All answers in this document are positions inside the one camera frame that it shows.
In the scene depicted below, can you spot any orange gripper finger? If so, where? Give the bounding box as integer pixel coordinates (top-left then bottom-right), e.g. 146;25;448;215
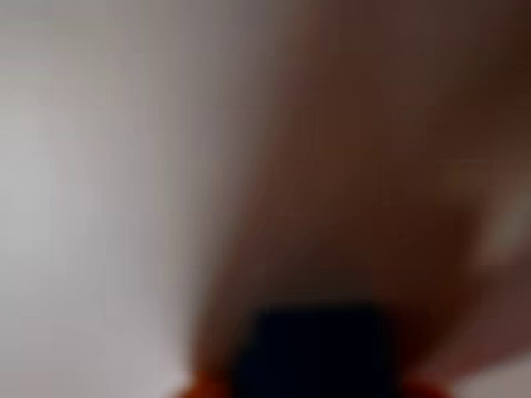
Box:
190;0;531;378

